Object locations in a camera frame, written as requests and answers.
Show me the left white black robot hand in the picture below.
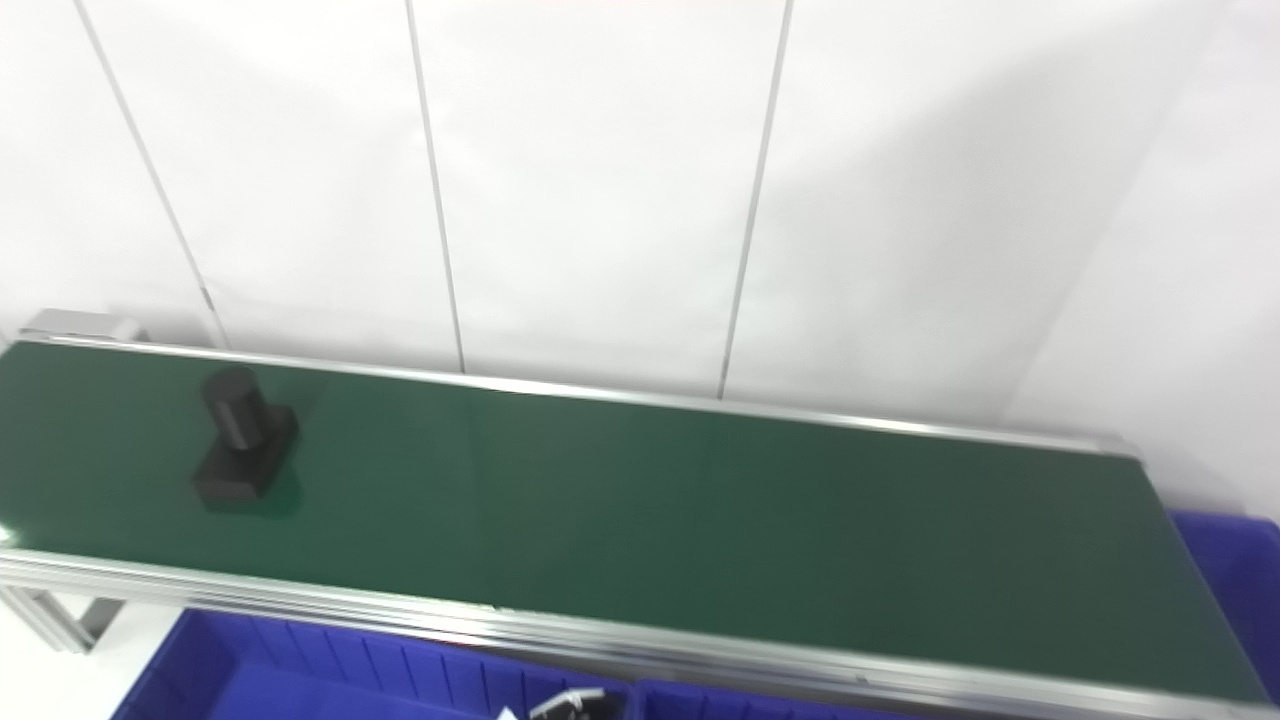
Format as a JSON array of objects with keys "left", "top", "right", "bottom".
[{"left": 498, "top": 687, "right": 611, "bottom": 720}]

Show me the black cylinder block part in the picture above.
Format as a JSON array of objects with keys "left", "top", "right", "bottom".
[{"left": 192, "top": 366, "right": 301, "bottom": 506}]

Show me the blue plastic bin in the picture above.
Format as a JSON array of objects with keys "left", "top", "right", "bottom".
[
  {"left": 635, "top": 680, "right": 901, "bottom": 720},
  {"left": 1165, "top": 510, "right": 1280, "bottom": 701},
  {"left": 112, "top": 608, "right": 637, "bottom": 720}
]

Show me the green conveyor belt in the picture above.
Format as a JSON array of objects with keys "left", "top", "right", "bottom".
[{"left": 0, "top": 335, "right": 1280, "bottom": 720}]

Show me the aluminium conveyor leg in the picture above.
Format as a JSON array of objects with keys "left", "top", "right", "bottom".
[{"left": 0, "top": 585, "right": 127, "bottom": 656}]

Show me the grey conveyor end housing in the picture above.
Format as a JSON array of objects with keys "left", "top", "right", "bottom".
[{"left": 18, "top": 309, "right": 151, "bottom": 347}]

